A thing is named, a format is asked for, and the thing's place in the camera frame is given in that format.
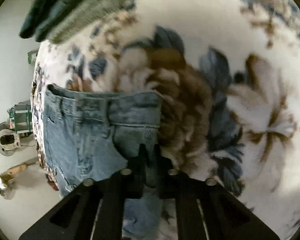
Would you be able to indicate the grey green folded garment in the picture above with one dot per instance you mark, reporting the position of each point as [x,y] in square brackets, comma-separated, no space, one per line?
[84,14]

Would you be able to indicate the green storage rack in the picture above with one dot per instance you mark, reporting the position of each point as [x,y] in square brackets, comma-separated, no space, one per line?
[20,119]

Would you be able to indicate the floral bed blanket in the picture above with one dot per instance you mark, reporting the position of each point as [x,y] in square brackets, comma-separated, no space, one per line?
[228,74]

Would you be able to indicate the white green plastic container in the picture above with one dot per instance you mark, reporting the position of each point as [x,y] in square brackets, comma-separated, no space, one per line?
[32,56]

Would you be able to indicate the brown broom stick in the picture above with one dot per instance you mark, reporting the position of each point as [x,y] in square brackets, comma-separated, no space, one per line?
[7,177]

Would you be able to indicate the light blue denim shorts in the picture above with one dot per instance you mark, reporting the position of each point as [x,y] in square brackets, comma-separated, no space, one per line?
[93,135]

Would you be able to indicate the round grey basin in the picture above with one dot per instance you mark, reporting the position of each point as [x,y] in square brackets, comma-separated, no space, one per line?
[9,140]

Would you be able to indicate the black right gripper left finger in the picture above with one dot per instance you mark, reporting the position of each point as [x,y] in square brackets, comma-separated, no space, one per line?
[94,209]

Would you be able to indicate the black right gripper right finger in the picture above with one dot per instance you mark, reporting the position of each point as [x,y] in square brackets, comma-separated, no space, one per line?
[204,209]

